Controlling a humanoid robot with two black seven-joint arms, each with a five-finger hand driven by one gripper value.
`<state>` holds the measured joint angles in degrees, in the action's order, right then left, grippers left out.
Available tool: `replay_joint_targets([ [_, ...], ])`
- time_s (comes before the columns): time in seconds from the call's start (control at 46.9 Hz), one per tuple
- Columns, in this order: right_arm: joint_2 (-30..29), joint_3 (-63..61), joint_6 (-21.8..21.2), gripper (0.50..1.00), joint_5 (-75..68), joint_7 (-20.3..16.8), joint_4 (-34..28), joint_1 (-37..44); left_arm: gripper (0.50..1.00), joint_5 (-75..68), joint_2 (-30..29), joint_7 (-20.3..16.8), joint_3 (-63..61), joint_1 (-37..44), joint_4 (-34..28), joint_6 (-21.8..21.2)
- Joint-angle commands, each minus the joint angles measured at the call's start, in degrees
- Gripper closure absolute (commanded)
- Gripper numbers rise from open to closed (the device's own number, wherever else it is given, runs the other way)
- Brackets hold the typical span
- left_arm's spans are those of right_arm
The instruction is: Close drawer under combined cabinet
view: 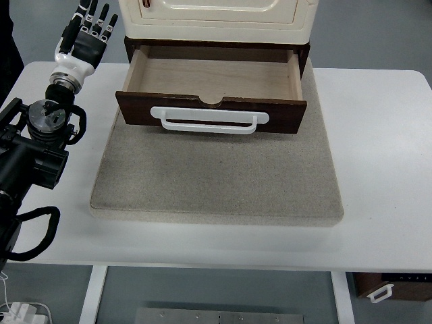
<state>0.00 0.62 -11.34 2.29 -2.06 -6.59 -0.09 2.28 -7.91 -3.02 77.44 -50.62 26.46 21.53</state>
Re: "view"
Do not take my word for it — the dark wooden drawer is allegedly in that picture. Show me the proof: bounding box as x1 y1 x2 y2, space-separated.
115 45 307 134

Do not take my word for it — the beige stone slab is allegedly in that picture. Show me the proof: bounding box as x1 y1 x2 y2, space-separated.
90 63 344 227

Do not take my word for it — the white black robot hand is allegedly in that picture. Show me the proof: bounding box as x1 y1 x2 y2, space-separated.
49 0 118 93

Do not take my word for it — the metal floor plate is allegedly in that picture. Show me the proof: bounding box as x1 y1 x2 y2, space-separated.
134 308 304 324

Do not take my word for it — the white drawer handle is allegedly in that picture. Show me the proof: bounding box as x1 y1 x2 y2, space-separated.
150 106 269 135

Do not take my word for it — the spare drawer on floor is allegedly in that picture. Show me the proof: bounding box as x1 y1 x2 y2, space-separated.
353 272 431 303

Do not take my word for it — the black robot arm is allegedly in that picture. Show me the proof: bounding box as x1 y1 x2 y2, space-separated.
1 1 118 265

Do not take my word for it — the cream cabinet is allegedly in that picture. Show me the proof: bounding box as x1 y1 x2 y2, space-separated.
119 0 319 45

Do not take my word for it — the white power adapter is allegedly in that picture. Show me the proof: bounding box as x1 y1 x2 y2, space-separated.
1 302 52 324

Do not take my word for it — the white table frame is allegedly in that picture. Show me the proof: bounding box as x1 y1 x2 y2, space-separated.
78 265 356 324

